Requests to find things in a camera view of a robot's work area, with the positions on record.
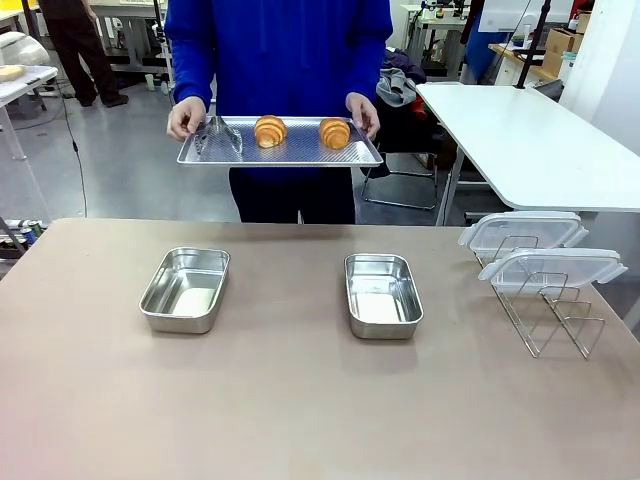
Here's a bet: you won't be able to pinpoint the black floor cable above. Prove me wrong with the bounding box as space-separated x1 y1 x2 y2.
53 82 90 219

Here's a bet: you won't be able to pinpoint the metal frame chair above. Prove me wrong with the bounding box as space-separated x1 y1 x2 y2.
360 124 440 212

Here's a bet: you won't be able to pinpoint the person's right forearm blue sleeve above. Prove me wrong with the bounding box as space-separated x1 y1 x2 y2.
171 34 220 107

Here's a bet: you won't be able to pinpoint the clear plastic clip-lock lid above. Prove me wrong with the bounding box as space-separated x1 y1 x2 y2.
457 210 590 252
477 246 629 291

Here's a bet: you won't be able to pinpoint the cardboard box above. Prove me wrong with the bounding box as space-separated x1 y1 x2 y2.
541 27 585 76

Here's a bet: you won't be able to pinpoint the golden brown croissant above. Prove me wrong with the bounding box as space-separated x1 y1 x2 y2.
254 115 289 149
319 117 352 150

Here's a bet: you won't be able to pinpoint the person's left forearm blue sleeve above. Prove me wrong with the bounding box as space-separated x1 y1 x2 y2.
343 39 390 101

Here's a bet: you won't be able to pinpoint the large white side table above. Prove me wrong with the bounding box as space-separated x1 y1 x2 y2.
415 82 640 227

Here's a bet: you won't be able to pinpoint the standing person in black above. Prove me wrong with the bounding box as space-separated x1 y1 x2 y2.
36 0 130 108

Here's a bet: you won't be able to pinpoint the perforated aluminium baking tray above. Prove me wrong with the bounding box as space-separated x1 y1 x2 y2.
176 115 385 169

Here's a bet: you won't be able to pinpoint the stainless steel tongs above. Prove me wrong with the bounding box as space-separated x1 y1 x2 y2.
191 116 245 162

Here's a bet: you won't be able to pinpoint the wooden workbench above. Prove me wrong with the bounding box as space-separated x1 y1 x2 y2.
488 43 562 84

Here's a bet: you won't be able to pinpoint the person in blue hoodie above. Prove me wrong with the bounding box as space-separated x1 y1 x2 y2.
163 0 394 225

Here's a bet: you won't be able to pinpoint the white rounded appliance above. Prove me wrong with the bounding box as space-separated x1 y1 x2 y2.
0 30 52 68

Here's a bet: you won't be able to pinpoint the grey clothes pile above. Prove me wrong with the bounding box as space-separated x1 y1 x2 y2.
374 48 428 109

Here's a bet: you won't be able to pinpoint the person's right hand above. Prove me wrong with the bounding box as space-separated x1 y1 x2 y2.
166 96 209 142

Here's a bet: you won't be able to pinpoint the person's left hand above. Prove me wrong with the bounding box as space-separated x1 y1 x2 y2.
345 92 382 142

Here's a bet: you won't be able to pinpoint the metal wire lid rack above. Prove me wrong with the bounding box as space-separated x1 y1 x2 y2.
473 234 608 361

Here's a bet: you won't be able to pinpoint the small white table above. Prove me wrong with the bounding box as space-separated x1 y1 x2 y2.
0 64 60 162

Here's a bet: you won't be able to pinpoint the black vertical pole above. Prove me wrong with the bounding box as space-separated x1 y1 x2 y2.
516 0 553 92

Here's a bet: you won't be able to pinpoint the rectangular stainless steel container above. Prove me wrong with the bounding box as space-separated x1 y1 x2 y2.
138 246 232 335
343 253 425 341

